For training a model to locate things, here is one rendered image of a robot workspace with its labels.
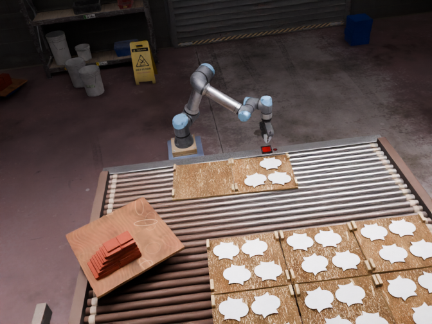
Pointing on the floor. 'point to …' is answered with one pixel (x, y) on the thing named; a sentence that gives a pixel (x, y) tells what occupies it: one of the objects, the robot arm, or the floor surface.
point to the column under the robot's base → (188, 155)
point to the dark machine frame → (42, 314)
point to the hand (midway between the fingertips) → (267, 142)
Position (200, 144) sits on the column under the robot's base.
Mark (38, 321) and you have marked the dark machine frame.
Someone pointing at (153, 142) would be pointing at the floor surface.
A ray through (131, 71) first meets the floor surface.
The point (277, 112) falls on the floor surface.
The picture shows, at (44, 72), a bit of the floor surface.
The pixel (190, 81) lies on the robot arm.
